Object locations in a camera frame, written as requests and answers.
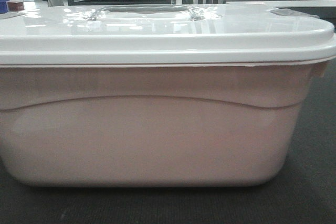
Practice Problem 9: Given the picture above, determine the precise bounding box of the pink storage bin body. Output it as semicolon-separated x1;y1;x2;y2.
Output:
1;62;327;187

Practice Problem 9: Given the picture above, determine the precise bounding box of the white bin lid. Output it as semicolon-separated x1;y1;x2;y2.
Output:
1;2;335;68

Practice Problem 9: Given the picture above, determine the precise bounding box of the small blue bin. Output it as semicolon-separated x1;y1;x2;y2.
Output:
0;0;10;14

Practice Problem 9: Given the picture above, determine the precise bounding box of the long white table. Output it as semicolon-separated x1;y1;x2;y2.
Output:
218;0;335;8

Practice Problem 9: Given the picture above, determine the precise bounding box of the dark red box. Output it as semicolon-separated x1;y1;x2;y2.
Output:
7;1;25;12

